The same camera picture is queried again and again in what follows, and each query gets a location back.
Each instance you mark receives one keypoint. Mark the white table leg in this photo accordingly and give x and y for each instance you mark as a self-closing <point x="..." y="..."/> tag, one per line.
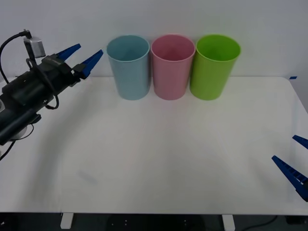
<point x="228" y="222"/>
<point x="66" y="221"/>

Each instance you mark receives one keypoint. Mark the green plastic bin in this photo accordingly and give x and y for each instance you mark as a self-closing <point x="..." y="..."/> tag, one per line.
<point x="209" y="79"/>

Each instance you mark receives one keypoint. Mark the pale blue plastic bin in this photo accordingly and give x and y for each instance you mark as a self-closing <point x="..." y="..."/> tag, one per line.
<point x="131" y="77"/>

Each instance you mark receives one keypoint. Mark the pink plastic bin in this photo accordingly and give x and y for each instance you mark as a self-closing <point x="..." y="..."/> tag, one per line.
<point x="169" y="79"/>

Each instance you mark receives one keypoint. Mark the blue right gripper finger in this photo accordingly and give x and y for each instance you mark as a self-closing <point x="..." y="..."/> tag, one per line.
<point x="292" y="174"/>
<point x="302" y="141"/>

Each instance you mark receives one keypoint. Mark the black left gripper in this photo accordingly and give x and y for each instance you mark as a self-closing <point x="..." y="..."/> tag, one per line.
<point x="56" y="73"/>

